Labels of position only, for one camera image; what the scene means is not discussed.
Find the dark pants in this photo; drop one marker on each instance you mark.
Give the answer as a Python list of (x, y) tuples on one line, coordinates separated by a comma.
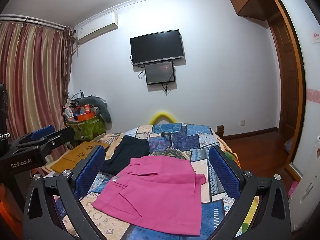
[(127, 152)]

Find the small black wall monitor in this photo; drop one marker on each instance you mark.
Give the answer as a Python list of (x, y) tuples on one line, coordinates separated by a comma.
[(160, 72)]

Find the red box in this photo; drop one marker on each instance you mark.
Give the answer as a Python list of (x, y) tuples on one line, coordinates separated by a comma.
[(87, 108)]

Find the orange box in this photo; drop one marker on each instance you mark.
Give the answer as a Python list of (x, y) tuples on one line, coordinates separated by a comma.
[(85, 117)]

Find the green patterned bag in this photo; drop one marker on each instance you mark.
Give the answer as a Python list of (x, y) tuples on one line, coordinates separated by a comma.
[(87, 127)]

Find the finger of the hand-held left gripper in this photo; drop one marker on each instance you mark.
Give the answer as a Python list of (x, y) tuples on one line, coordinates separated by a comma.
[(42, 131), (56, 140)]

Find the wooden overhead cabinet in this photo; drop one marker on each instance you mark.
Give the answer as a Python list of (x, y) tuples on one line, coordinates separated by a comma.
[(246, 0)]

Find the grey plush toy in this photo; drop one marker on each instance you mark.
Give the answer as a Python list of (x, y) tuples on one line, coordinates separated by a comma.
[(103, 110)]

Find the wooden door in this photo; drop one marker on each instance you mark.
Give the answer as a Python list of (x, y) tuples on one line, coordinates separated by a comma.
[(285, 85)]

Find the white wardrobe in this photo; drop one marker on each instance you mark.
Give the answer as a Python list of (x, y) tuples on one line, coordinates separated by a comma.
[(311, 117)]

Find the white air conditioner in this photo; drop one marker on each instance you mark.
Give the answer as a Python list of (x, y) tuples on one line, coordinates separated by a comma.
[(97, 28)]

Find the black wall television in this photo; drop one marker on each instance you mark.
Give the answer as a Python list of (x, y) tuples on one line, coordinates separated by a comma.
[(157, 46)]

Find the striped pink curtain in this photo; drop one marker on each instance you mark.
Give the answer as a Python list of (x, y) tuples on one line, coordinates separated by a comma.
[(30, 80)]

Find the small yellow wooden board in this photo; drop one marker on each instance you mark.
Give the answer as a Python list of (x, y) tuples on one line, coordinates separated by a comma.
[(62, 166)]

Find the pink pants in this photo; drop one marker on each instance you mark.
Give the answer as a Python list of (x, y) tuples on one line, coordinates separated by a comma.
[(155, 192)]

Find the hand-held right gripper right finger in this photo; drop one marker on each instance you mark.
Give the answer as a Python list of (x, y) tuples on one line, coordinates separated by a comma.
[(222, 170)]

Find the yellow foam tube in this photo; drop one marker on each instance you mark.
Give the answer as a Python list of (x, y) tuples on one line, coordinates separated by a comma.
[(162, 117)]

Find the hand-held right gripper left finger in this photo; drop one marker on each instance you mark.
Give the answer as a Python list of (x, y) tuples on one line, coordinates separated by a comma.
[(92, 166)]

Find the blue patchwork blanket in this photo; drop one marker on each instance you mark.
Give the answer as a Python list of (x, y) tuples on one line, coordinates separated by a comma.
[(200, 142)]

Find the wooden bed post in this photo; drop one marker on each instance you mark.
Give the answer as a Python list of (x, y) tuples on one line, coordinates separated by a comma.
[(220, 131)]

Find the green orange-edged blanket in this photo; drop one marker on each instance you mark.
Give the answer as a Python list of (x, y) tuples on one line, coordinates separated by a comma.
[(232, 157)]

